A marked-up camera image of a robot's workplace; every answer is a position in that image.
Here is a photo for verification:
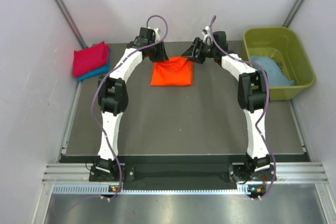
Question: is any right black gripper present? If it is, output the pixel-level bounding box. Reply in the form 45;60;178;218
180;38;216;65

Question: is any orange t shirt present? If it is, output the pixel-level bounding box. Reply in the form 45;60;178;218
150;57;193;87

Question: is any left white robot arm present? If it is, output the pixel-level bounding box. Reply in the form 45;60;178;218
91;27;168;183

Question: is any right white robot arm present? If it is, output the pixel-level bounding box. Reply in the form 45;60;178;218
182;27;271;184

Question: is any folded teal t shirt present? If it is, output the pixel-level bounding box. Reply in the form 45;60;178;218
77;46;111;82

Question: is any folded pink t shirt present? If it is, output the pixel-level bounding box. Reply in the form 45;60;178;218
72;41;109;78

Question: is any olive green plastic bin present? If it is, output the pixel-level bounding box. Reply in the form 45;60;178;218
241;27;316;101

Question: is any light blue t shirt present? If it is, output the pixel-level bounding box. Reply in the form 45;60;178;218
250;56;295;87

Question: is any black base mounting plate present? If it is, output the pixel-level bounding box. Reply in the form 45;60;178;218
89;163;275;183

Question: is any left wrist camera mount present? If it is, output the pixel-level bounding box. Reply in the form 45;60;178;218
153;28;161;42

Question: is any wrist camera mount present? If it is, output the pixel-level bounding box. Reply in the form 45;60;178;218
153;28;161;42
202;26;213;45

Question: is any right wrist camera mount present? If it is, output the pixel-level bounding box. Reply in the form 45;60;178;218
202;26;213;45

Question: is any aluminium frame rail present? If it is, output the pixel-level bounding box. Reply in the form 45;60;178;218
42;162;328;184

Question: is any slotted grey cable duct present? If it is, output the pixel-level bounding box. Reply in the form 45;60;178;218
52;184;264;196

